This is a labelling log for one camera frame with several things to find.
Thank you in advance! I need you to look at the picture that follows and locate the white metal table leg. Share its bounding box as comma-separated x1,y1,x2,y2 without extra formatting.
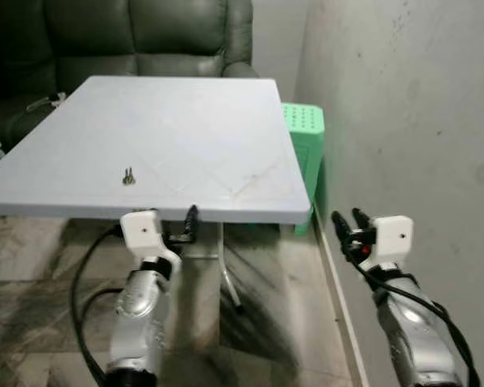
219,223,244,314

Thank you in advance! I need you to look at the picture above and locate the white plastic table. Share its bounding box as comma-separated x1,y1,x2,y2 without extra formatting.
0,76,312,225

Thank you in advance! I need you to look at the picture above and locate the green plastic stool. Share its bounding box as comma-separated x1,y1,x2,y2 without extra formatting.
281,103,325,236

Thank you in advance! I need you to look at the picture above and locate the dark green leather sofa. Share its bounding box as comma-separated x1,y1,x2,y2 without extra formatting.
0,0,259,154

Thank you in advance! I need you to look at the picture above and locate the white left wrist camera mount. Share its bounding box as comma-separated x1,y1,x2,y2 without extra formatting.
119,209,182,271

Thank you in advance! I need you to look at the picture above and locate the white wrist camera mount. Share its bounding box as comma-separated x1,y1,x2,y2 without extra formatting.
373,215,414,267
119,209,182,271

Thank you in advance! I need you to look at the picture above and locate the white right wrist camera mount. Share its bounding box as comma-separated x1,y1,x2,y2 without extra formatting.
373,215,414,267

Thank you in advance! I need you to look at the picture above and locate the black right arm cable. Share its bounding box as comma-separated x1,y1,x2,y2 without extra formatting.
345,246,481,387

